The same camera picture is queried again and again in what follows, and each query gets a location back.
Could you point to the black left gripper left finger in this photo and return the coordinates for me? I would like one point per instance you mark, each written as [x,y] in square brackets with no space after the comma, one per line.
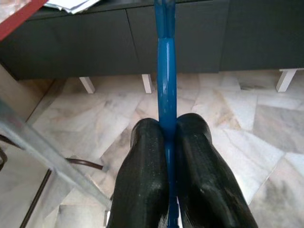
[140,178]

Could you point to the blue plastic hanger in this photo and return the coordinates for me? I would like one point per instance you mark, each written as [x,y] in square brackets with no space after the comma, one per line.
[166,71]

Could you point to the silver clothes rack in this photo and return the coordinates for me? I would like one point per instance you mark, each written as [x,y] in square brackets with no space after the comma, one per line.
[47,152]

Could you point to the white paper stack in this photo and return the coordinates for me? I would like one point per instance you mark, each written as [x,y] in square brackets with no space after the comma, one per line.
[69,6]

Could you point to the black TV cabinet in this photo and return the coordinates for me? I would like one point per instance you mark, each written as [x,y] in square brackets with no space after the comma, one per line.
[71,42]

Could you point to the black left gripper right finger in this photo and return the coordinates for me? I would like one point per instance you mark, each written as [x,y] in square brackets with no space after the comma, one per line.
[202,178]

